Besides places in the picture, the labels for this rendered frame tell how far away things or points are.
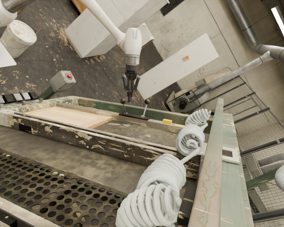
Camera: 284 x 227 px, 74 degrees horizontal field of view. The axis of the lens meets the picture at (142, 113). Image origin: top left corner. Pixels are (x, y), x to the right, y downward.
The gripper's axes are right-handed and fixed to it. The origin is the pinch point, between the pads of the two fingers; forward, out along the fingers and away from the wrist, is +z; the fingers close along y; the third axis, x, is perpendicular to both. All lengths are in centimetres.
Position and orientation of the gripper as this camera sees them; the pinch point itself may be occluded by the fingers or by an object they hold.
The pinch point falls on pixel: (130, 97)
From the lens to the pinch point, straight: 124.2
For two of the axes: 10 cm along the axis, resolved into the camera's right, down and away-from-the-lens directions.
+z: -0.8, 9.7, 2.4
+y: -9.2, -1.6, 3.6
